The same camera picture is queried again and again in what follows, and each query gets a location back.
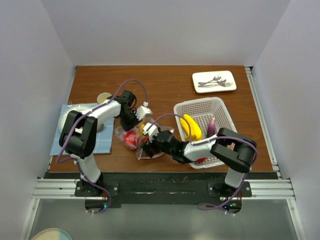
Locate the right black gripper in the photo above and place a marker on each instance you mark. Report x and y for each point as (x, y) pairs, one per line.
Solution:
(148, 145)

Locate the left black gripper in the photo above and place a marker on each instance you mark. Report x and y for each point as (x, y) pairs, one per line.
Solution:
(127, 127)

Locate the fake yellow lemon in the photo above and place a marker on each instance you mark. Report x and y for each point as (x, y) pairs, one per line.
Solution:
(141, 130)

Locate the fake red apple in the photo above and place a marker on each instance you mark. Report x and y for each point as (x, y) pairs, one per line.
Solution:
(131, 139)
(200, 160)

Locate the clear zip top bag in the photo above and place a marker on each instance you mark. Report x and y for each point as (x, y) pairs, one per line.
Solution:
(139, 153)

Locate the fake yellow banana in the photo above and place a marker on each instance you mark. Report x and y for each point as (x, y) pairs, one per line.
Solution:
(191, 128)

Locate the fake purple eggplant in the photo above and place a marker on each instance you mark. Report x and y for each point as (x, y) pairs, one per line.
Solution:
(211, 128)

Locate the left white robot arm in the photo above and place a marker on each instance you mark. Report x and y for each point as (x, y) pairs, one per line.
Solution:
(78, 136)

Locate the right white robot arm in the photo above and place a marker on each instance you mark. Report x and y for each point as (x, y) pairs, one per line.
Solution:
(234, 150)

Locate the silver spoon on cloth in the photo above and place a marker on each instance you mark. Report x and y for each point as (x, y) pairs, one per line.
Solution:
(100, 127)

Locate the blue checkered cloth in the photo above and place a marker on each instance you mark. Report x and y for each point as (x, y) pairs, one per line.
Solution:
(103, 139)

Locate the beige mug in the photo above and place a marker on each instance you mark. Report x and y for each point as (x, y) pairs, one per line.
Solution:
(102, 97)

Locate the white round plate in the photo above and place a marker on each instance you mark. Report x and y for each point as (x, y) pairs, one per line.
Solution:
(74, 107)

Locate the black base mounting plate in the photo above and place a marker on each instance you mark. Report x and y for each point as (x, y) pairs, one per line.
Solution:
(173, 188)

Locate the white rectangular plate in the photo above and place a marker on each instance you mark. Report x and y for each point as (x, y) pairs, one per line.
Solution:
(208, 75)

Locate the silver spoon on plate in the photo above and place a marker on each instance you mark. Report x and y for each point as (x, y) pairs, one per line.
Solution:
(216, 78)
(224, 80)

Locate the silver fork on plate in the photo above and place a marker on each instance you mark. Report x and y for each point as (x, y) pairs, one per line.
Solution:
(214, 84)

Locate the pastel round plate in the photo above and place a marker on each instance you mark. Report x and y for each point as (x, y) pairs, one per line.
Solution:
(52, 234)

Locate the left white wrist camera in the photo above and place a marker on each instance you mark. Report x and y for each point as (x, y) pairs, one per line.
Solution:
(143, 112)

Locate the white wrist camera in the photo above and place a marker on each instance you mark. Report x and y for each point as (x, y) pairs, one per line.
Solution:
(150, 130)
(143, 112)

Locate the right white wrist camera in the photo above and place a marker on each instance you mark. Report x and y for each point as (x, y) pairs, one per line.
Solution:
(150, 130)

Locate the aluminium rail frame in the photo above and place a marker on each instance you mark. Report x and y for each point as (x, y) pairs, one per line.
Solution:
(280, 189)

